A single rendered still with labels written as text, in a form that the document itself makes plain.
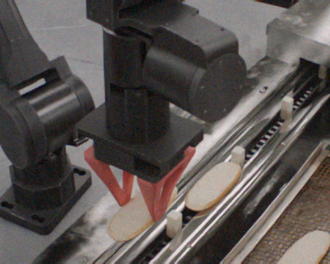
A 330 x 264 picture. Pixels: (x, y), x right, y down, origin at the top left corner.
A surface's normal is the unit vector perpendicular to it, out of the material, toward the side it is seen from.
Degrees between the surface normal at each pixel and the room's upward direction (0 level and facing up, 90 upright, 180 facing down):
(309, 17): 0
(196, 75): 54
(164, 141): 1
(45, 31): 0
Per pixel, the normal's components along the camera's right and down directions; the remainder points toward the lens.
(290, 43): -0.52, 0.51
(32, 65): 0.55, -0.20
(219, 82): 0.72, 0.43
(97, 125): 0.02, -0.80
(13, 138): -0.69, 0.42
